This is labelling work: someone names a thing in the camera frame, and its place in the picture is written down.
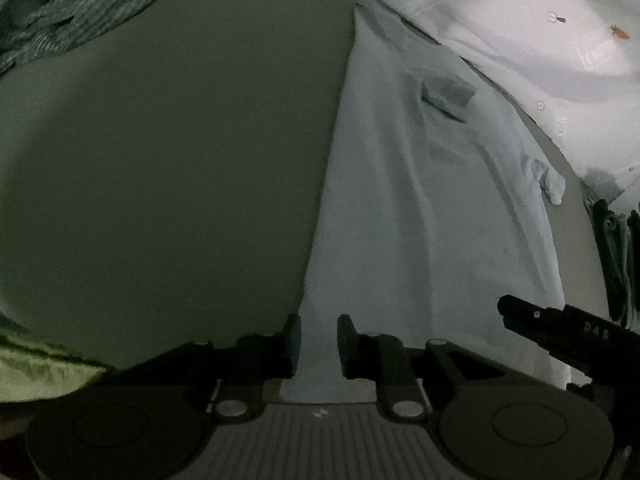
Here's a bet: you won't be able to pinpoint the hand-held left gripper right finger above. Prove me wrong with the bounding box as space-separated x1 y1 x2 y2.
336 314 504 422

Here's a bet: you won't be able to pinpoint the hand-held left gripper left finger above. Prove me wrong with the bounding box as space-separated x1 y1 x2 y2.
121 313 303 422

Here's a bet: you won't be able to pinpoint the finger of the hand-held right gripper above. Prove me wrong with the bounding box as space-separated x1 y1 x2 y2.
497 294 640 376

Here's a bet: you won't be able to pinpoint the light blue shirt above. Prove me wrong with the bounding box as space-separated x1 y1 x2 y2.
279 0 572 405

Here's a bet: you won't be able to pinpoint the dark hanging clothes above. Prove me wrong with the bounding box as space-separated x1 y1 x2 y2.
592 199 640 330

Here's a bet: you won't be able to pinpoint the green fuzzy cloth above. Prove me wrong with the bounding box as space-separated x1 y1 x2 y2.
0 310 117 406

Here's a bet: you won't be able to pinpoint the white carrot print sheet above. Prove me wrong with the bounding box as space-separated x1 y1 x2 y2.
250 0 640 181

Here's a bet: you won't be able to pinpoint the dark striped garment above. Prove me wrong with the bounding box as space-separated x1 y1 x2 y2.
0 0 211 77

